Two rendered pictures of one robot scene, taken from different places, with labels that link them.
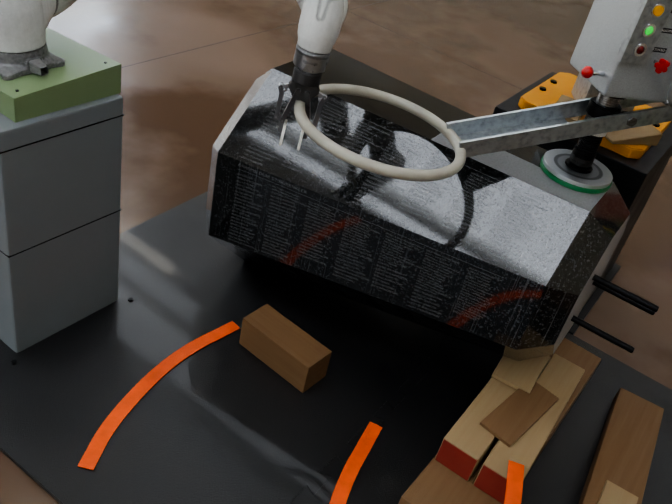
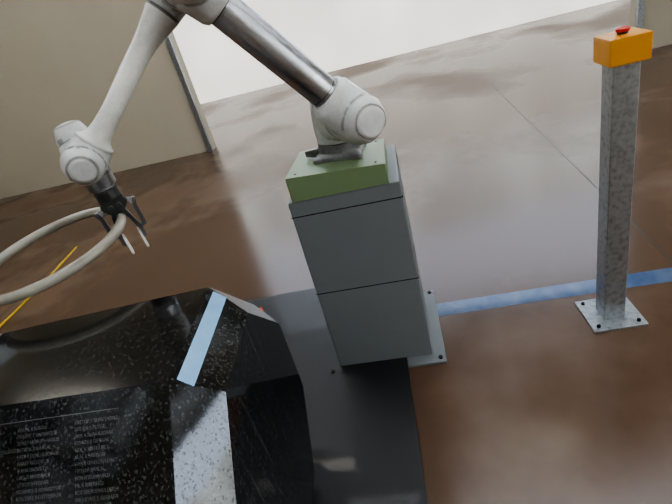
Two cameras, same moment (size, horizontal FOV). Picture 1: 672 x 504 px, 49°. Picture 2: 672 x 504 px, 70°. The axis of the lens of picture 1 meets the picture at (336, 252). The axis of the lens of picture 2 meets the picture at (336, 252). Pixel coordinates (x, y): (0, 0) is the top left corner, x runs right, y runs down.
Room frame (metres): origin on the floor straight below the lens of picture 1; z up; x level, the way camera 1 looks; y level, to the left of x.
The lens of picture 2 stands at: (3.46, 0.34, 1.43)
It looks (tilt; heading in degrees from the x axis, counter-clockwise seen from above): 29 degrees down; 162
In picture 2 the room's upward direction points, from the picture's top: 16 degrees counter-clockwise
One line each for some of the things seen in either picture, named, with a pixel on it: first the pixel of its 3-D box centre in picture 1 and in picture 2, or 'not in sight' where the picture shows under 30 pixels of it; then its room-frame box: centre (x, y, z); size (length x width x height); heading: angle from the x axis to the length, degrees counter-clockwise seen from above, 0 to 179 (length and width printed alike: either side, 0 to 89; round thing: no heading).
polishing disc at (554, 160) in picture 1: (577, 168); not in sight; (2.06, -0.65, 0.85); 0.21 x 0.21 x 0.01
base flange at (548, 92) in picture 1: (596, 111); not in sight; (2.78, -0.86, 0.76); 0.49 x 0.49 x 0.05; 63
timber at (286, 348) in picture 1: (284, 347); not in sight; (1.82, 0.09, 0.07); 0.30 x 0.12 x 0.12; 58
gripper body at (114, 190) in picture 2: (304, 83); (111, 200); (1.84, 0.19, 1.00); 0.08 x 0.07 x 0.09; 94
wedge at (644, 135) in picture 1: (629, 132); not in sight; (2.55, -0.93, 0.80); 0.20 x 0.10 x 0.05; 114
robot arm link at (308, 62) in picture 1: (311, 58); (99, 179); (1.84, 0.18, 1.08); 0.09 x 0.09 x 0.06
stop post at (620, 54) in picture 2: not in sight; (615, 194); (2.38, 1.74, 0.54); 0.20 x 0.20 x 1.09; 63
